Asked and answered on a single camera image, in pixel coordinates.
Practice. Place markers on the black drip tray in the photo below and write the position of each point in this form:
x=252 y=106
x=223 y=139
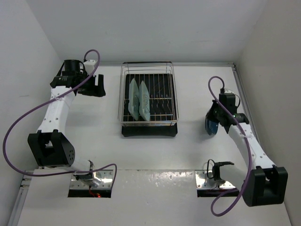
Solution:
x=129 y=131

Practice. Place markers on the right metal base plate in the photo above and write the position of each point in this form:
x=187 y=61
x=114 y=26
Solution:
x=204 y=183

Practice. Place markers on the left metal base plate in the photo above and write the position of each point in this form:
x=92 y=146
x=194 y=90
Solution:
x=100 y=180

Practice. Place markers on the light green plate with berries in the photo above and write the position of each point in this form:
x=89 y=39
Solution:
x=144 y=102

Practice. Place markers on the dark blue round plate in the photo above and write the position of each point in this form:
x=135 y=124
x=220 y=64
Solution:
x=212 y=119

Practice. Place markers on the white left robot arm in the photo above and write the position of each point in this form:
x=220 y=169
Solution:
x=49 y=145

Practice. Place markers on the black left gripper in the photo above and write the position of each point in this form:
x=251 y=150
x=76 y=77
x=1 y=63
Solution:
x=94 y=90

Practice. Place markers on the light green rectangular plate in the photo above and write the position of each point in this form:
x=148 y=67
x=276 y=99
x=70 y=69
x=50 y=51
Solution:
x=133 y=106

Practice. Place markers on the metal wire dish rack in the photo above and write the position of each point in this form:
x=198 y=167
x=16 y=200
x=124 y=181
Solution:
x=158 y=76

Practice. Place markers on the metal base plate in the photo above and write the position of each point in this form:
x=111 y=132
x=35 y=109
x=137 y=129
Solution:
x=204 y=183
x=100 y=180

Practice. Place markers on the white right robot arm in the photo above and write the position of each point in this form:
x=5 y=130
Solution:
x=265 y=182

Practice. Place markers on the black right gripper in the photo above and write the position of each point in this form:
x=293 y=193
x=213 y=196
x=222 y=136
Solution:
x=210 y=117

